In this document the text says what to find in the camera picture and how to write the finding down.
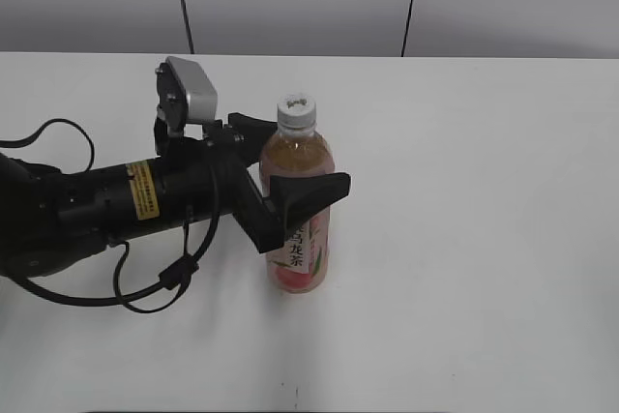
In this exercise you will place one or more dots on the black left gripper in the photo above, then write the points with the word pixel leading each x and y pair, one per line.
pixel 209 178

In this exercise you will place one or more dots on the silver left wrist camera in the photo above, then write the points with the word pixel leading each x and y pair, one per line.
pixel 186 95

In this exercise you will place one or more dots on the pink peach tea bottle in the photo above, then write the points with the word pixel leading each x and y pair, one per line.
pixel 302 263

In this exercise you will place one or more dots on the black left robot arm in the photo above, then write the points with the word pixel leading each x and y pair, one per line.
pixel 51 220

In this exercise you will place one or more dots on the white bottle cap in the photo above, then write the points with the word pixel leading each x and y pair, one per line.
pixel 297 111

